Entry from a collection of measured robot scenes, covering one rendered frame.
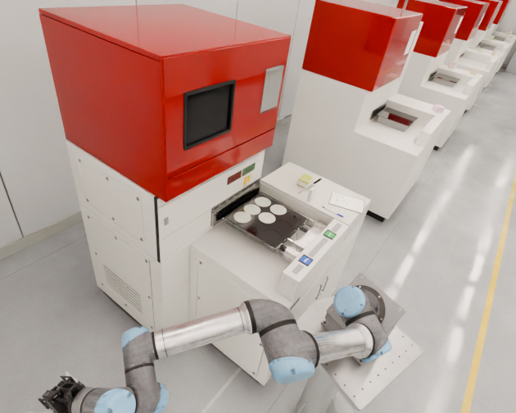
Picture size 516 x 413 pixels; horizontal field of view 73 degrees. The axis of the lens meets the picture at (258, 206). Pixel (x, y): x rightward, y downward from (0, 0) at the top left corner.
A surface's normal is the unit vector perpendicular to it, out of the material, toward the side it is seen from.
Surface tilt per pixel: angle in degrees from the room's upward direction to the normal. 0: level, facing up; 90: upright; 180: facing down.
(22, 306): 0
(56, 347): 0
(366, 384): 0
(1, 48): 90
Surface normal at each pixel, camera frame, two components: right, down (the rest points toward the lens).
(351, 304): -0.51, -0.46
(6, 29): 0.80, 0.44
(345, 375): 0.13, -0.79
